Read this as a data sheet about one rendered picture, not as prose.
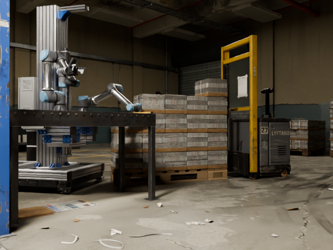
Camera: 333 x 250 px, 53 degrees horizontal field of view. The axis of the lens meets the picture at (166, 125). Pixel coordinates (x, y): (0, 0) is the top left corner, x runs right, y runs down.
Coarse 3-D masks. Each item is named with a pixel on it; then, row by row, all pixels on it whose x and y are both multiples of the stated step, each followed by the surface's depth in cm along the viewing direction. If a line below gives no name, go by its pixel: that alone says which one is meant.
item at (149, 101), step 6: (144, 96) 395; (150, 96) 398; (156, 96) 401; (162, 96) 404; (144, 102) 396; (150, 102) 399; (156, 102) 401; (162, 102) 405; (144, 108) 396; (150, 108) 399; (156, 108) 402; (162, 108) 405
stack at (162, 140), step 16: (112, 128) 408; (128, 128) 388; (144, 128) 395; (160, 128) 403; (176, 128) 411; (192, 128) 419; (112, 144) 406; (128, 144) 387; (144, 144) 395; (160, 144) 403; (176, 144) 411; (192, 144) 419; (112, 160) 410; (128, 160) 388; (144, 160) 395; (160, 160) 402; (176, 160) 410; (192, 160) 419; (112, 176) 415; (128, 176) 387; (144, 176) 394; (160, 176) 402
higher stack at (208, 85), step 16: (208, 80) 428; (224, 80) 437; (208, 96) 431; (224, 96) 436; (224, 128) 436; (208, 144) 427; (224, 144) 436; (208, 160) 427; (224, 160) 436; (208, 176) 427; (224, 176) 436
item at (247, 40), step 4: (240, 40) 456; (244, 40) 447; (248, 40) 439; (232, 44) 473; (236, 44) 464; (240, 44) 456; (244, 44) 456; (224, 48) 492; (228, 48) 483; (232, 48) 479
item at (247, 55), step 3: (243, 54) 449; (246, 54) 443; (249, 54) 437; (234, 57) 469; (237, 57) 462; (240, 57) 456; (243, 57) 449; (246, 57) 444; (225, 60) 490; (228, 60) 483; (231, 60) 476; (234, 60) 469; (237, 60) 464; (225, 63) 490; (228, 63) 489
